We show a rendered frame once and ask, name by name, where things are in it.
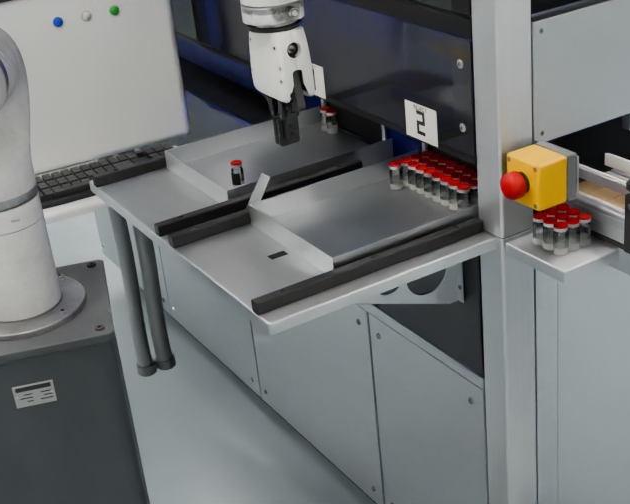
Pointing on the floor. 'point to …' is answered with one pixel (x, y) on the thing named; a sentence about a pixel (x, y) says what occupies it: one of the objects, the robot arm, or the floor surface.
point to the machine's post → (495, 289)
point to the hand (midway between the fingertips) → (286, 129)
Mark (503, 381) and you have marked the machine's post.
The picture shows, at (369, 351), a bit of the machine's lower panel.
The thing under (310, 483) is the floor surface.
